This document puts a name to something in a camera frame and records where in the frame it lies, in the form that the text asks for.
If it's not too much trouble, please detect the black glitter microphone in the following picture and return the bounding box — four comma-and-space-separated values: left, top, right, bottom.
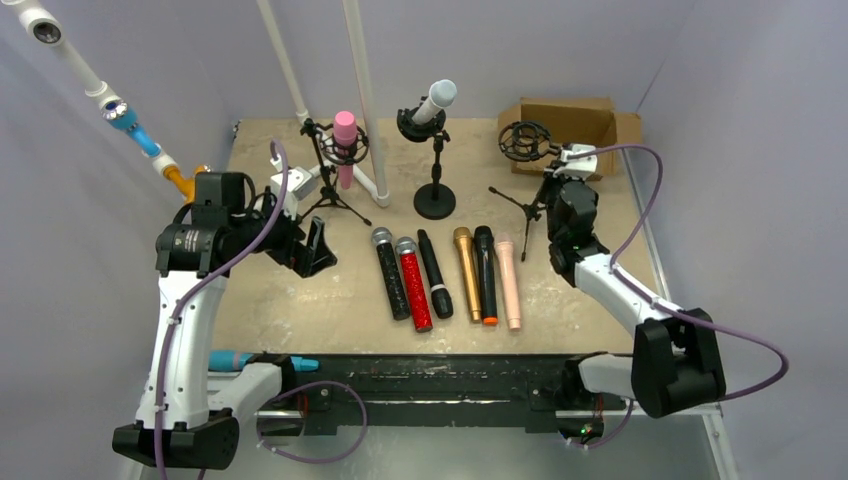
371, 227, 411, 321

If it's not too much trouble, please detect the peach pink microphone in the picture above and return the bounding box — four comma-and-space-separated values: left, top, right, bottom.
495, 233, 522, 331

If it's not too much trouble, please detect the tripod mic stand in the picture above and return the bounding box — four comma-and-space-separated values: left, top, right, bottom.
299, 117, 372, 226
488, 120, 563, 262

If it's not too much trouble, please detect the cardboard box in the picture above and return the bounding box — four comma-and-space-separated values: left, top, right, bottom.
498, 97, 643, 180

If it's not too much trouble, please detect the red glitter microphone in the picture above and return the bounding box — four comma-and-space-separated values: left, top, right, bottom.
395, 236, 433, 333

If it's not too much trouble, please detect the black orange-tipped microphone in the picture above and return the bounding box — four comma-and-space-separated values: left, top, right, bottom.
474, 225, 498, 326

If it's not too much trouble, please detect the gold microphone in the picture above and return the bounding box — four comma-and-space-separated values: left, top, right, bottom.
453, 227, 483, 323

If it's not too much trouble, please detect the round base mic stand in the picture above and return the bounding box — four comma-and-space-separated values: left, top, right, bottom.
396, 98, 456, 220

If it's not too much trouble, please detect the plain black microphone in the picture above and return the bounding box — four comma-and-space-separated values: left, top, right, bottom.
417, 229, 454, 319

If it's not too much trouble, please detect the blue microphone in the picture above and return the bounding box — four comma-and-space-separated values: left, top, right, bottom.
208, 350, 320, 372

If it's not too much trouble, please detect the white microphone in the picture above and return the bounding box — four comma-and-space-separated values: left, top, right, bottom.
411, 79, 458, 125

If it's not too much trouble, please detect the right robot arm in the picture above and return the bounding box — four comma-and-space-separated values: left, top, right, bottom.
537, 171, 726, 418

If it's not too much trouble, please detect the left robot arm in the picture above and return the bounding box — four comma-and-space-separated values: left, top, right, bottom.
112, 167, 336, 472

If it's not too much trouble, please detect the overhead pipe with fittings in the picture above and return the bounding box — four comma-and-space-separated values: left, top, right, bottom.
1, 0, 211, 204

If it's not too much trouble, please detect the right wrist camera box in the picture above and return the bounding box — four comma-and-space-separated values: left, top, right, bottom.
553, 144, 598, 180

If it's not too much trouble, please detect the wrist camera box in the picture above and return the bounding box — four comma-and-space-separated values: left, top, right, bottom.
553, 144, 598, 180
270, 166, 320, 220

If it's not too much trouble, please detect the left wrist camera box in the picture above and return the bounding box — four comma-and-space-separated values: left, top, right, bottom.
270, 166, 320, 220

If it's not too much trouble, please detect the white PVC pipe frame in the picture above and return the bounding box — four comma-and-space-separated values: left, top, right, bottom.
255, 1, 406, 208

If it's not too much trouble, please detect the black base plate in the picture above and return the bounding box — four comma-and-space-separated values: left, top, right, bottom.
255, 354, 626, 438

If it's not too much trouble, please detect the aluminium rail frame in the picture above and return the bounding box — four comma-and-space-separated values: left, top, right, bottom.
119, 119, 740, 480

